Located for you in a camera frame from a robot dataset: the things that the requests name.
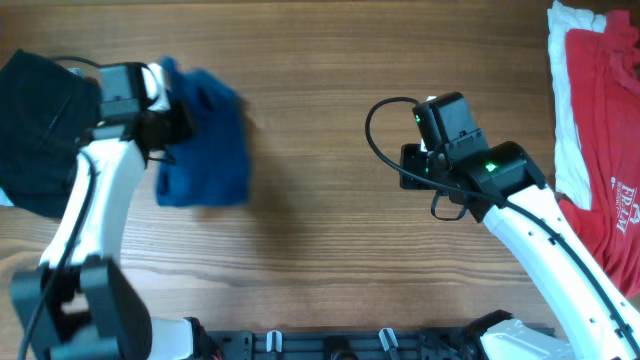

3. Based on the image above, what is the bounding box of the blue t-shirt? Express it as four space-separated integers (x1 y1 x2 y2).
156 57 251 207

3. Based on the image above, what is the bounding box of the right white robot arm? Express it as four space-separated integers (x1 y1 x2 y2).
400 142 639 359

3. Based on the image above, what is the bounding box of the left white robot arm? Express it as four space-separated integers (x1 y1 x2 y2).
9 102 201 359

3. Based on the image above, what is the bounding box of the black folded garment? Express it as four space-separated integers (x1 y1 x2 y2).
1 50 101 218

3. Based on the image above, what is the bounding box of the white garment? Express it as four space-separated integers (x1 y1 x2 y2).
547 1 606 210

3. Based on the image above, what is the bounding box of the red t-shirt with print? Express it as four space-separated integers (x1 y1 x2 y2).
559 10 639 297

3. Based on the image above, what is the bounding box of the right black cable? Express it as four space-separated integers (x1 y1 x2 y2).
364 96 640 354

